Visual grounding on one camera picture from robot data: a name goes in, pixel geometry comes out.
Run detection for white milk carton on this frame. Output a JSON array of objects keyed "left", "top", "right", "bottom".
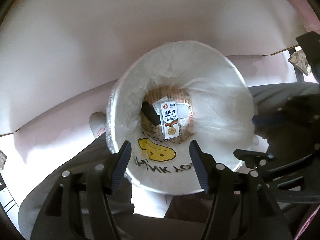
[{"left": 152, "top": 96, "right": 180, "bottom": 140}]

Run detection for black foam roll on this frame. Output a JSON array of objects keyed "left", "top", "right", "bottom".
[{"left": 141, "top": 101, "right": 161, "bottom": 126}]

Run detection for white trash bin with bag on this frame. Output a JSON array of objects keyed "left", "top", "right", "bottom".
[{"left": 106, "top": 41, "right": 255, "bottom": 195}]

